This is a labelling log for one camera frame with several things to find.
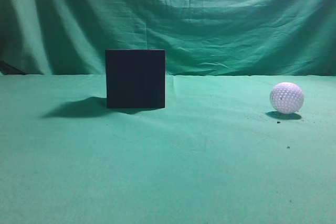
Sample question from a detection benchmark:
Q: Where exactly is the black cube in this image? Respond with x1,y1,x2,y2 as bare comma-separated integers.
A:
105,49,166,109

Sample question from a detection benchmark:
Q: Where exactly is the white dimpled golf ball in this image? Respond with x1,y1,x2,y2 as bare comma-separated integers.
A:
269,82,305,114

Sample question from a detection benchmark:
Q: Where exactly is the green cloth backdrop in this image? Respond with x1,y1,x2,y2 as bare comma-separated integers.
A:
1,0,335,223

